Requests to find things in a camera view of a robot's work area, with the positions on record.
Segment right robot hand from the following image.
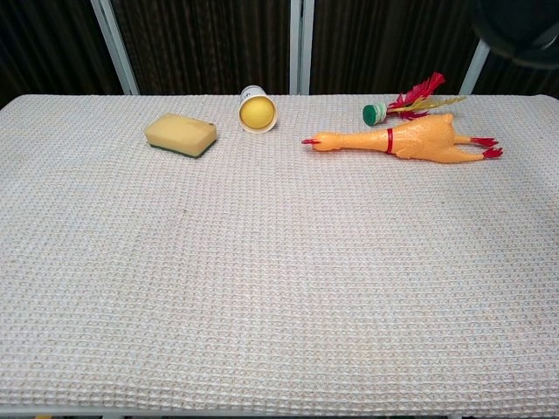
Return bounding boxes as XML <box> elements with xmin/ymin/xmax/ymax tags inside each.
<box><xmin>530</xmin><ymin>31</ymin><xmax>559</xmax><ymax>56</ymax></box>

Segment black upturned bowl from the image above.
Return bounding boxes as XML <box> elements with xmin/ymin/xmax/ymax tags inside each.
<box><xmin>470</xmin><ymin>0</ymin><xmax>559</xmax><ymax>70</ymax></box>

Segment white paper cup yellow inside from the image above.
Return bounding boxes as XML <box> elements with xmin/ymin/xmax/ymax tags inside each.
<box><xmin>238</xmin><ymin>85</ymin><xmax>280</xmax><ymax>134</ymax></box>

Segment dark brown partition panel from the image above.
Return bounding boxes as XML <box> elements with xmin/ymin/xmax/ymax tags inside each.
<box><xmin>108</xmin><ymin>0</ymin><xmax>293</xmax><ymax>96</ymax></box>
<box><xmin>0</xmin><ymin>0</ymin><xmax>126</xmax><ymax>108</ymax></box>
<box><xmin>473</xmin><ymin>43</ymin><xmax>559</xmax><ymax>100</ymax></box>
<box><xmin>310</xmin><ymin>0</ymin><xmax>481</xmax><ymax>96</ymax></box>

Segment yellow rubber chicken toy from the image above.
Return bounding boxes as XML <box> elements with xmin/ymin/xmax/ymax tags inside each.
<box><xmin>300</xmin><ymin>113</ymin><xmax>504</xmax><ymax>165</ymax></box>

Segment red feather shuttlecock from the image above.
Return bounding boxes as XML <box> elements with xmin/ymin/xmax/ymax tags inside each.
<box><xmin>362</xmin><ymin>72</ymin><xmax>467</xmax><ymax>127</ymax></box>

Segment beige woven tablecloth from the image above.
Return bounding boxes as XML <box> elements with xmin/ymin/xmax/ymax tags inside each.
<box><xmin>0</xmin><ymin>93</ymin><xmax>559</xmax><ymax>414</ymax></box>

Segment yellow green sponge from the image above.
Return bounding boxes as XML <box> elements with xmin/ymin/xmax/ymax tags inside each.
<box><xmin>143</xmin><ymin>112</ymin><xmax>218</xmax><ymax>159</ymax></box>

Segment white metal frame post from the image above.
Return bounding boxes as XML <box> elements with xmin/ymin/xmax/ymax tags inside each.
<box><xmin>289</xmin><ymin>0</ymin><xmax>303</xmax><ymax>96</ymax></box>
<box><xmin>459</xmin><ymin>38</ymin><xmax>493</xmax><ymax>96</ymax></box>
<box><xmin>300</xmin><ymin>0</ymin><xmax>315</xmax><ymax>96</ymax></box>
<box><xmin>90</xmin><ymin>0</ymin><xmax>140</xmax><ymax>96</ymax></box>

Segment white table frame rail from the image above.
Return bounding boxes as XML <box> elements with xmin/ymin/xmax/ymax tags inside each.
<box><xmin>0</xmin><ymin>405</ymin><xmax>559</xmax><ymax>419</ymax></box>

